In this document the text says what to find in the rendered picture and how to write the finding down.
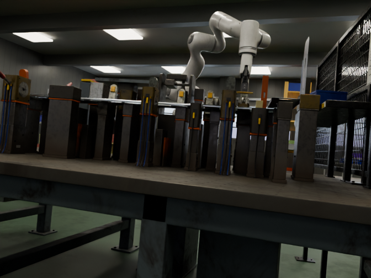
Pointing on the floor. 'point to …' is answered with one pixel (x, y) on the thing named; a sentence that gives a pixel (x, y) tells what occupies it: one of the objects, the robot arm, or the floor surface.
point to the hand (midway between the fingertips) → (244, 87)
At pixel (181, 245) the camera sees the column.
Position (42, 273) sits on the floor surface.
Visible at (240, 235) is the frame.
